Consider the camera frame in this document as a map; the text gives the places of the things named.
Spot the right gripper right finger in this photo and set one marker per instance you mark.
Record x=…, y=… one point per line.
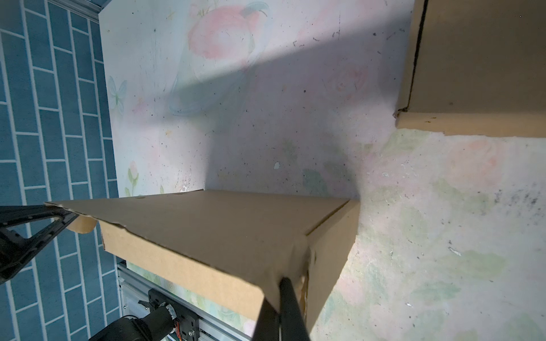
x=292, y=326

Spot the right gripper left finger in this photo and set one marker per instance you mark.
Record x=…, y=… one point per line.
x=268, y=324

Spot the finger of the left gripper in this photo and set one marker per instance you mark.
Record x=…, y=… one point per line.
x=16, y=215
x=18, y=251

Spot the cardboard box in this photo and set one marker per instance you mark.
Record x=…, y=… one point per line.
x=475, y=68
x=232, y=248

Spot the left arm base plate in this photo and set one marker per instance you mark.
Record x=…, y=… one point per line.
x=166, y=315

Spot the aluminium mounting rail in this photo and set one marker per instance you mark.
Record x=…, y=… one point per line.
x=140, y=298

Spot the left aluminium corner post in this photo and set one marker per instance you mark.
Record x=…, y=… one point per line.
x=89, y=9

